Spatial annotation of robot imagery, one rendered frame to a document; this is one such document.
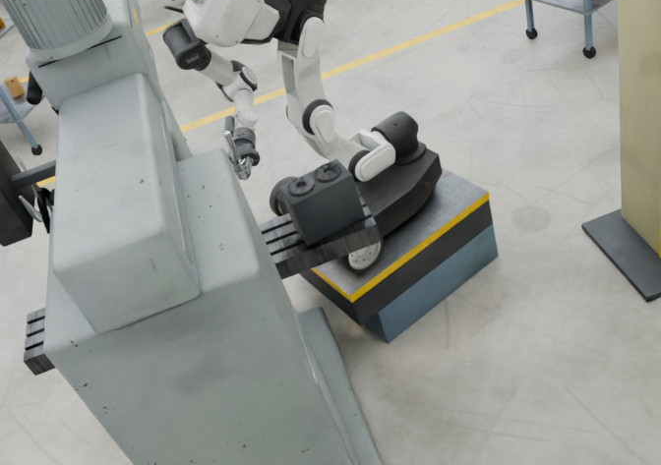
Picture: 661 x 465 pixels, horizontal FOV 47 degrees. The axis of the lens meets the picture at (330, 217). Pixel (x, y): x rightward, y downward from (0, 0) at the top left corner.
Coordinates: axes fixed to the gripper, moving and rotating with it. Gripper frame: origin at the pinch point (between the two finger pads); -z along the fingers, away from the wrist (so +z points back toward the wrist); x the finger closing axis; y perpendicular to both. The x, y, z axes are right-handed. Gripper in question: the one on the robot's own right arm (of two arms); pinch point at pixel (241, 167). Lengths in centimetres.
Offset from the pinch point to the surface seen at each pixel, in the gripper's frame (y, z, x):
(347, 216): 23.7, -8.2, 29.6
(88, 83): -60, -37, -17
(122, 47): -65, -34, -6
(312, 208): 13.8, -12.1, 20.0
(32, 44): -76, -44, -20
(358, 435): 98, -42, 13
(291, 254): 27.4, -16.1, 8.9
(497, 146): 119, 134, 100
